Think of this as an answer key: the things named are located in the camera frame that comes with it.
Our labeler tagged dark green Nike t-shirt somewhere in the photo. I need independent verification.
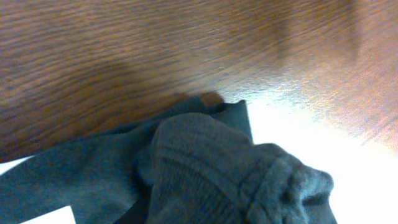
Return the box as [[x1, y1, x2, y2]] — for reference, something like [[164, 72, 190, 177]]
[[0, 95, 338, 224]]

